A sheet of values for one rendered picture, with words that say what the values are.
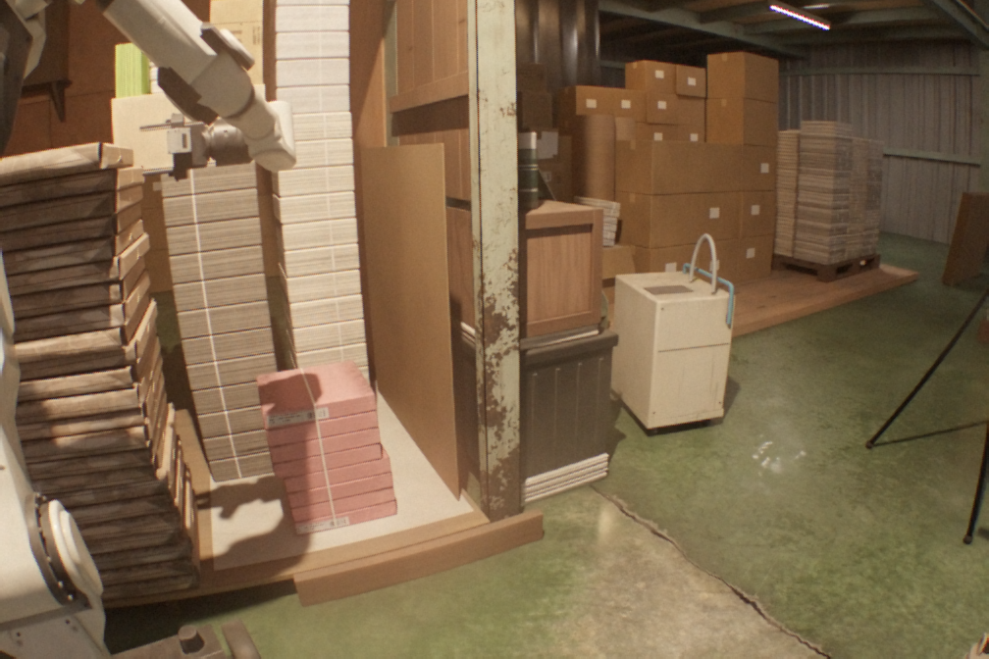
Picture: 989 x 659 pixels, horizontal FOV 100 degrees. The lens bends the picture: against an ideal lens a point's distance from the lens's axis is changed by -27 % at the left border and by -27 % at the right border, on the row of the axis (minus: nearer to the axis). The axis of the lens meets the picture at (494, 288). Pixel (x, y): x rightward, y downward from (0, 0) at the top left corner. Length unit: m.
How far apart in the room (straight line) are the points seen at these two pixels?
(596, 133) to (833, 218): 1.98
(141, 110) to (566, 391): 1.42
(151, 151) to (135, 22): 0.84
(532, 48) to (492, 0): 4.37
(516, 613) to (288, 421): 0.71
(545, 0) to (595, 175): 2.40
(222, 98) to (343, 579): 1.09
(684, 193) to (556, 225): 2.36
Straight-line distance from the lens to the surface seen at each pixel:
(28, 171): 1.05
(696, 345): 2.04
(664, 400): 2.07
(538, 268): 1.48
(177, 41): 0.81
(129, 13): 0.81
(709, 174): 3.95
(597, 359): 1.67
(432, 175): 1.38
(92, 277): 1.16
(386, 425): 2.04
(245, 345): 1.67
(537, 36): 5.77
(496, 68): 1.31
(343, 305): 1.68
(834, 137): 4.61
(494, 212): 1.30
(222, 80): 0.86
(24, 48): 0.85
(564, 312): 1.56
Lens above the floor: 1.04
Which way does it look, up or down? 15 degrees down
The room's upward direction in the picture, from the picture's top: 1 degrees counter-clockwise
